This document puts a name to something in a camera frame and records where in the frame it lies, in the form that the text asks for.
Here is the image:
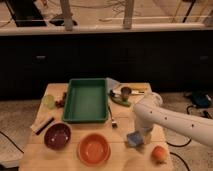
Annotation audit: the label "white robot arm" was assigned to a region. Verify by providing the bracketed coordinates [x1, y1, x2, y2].
[133, 93, 213, 149]

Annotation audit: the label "green plastic tray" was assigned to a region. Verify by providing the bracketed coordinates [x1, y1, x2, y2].
[62, 78, 108, 123]

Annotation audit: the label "blue sponge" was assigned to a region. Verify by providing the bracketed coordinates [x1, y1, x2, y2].
[127, 131, 144, 147]

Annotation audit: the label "purple bowl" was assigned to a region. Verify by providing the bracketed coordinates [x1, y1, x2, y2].
[44, 123, 71, 150]

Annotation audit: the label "green plate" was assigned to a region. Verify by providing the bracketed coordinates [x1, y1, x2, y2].
[109, 91, 131, 107]

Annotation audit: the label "dark red small objects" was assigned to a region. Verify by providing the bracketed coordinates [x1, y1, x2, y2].
[55, 92, 67, 108]

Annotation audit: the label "white cloth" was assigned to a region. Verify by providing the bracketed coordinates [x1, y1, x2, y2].
[106, 77, 121, 91]

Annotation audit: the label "white post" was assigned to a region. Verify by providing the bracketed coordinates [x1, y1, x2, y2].
[60, 0, 73, 31]
[123, 0, 134, 29]

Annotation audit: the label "white post left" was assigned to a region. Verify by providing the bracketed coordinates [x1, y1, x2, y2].
[60, 0, 73, 31]

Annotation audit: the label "orange bowl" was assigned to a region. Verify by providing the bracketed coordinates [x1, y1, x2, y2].
[77, 133, 111, 167]

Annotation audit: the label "wooden table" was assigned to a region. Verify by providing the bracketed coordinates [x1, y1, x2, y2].
[19, 85, 173, 171]

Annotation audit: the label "yellow handled tool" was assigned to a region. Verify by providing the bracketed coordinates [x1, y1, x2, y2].
[112, 86, 148, 96]

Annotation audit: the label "small green cup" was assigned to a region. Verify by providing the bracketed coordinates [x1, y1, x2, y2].
[42, 95, 55, 109]

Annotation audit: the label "orange fruit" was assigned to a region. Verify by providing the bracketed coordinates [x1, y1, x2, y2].
[151, 146, 168, 163]

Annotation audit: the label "black floor cable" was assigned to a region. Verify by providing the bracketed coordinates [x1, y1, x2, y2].
[165, 104, 213, 148]

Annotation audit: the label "brown metal cup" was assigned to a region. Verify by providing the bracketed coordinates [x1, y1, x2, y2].
[121, 87, 132, 101]

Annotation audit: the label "white post right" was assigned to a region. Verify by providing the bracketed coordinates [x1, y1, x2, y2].
[123, 0, 134, 29]

